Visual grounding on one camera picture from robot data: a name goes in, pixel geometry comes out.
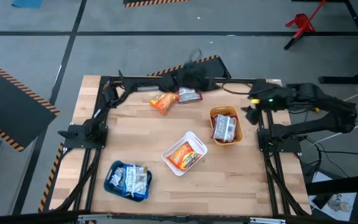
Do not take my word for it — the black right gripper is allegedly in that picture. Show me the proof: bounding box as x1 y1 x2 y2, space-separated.
241 79 295 126

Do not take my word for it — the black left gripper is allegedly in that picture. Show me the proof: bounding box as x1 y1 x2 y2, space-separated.
172 63 220 93

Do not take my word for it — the red Maruchan ramen packet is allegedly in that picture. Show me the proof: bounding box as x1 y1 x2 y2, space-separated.
177 86 203 105
211 113 238 143

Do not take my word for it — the blue Maruchan ramen packet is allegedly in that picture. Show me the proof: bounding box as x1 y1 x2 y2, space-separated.
122 164 150 200
109 166 126 187

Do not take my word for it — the orange Maruchan ramen packet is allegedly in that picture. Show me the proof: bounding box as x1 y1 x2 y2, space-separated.
149 92 180 114
166 141 203 171

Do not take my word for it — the black hazard-striped platform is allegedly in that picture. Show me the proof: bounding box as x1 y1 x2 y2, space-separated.
122 0 191 8
147 54 232 82

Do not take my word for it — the yellow plastic bin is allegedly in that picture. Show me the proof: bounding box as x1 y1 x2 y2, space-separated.
209 105 245 146

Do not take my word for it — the white plastic bin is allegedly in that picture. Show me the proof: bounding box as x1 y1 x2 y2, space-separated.
161 131 208 177

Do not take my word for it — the red metal stand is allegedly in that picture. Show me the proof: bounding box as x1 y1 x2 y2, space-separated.
283 0 328 50

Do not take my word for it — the white printed paper sheet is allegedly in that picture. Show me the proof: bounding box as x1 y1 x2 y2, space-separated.
308 171 357 222

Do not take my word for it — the dark blue plastic bin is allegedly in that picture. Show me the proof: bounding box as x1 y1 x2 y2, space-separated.
103 160 153 202

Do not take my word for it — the yellow black hazard tape strip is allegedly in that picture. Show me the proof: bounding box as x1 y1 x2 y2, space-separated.
37 142 65 213

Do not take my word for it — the blue floor mat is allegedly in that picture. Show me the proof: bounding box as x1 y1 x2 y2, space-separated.
11 0 45 9

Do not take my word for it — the large black hazard-striped board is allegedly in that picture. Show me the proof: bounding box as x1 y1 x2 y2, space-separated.
0 54 61 152

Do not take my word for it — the black cable loop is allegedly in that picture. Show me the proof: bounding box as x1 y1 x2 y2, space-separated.
221 81 254 96

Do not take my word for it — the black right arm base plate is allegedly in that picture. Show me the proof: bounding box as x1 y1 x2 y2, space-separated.
257 128 303 154

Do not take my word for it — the black aluminium table frame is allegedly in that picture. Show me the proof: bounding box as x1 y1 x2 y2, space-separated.
39 74 312 218

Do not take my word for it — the white cable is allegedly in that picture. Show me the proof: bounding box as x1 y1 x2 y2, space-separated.
308 114 358 147

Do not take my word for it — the black floor cable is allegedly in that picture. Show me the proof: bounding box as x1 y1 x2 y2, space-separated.
300 136 358 178

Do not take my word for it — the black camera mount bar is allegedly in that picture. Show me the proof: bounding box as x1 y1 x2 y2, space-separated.
76 213 287 224

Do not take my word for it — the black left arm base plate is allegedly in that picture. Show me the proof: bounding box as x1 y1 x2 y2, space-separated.
57 123 109 149

